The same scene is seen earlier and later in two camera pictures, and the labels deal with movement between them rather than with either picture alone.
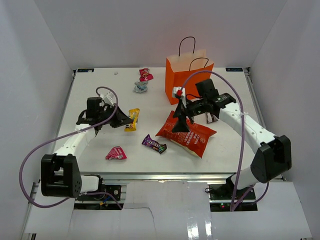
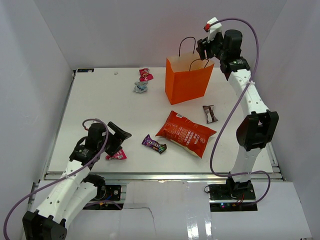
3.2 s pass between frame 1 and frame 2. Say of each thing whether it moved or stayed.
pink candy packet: stayed
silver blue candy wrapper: stayed
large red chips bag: stayed
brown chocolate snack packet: stayed
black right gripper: moved
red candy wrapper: stayed
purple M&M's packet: stayed
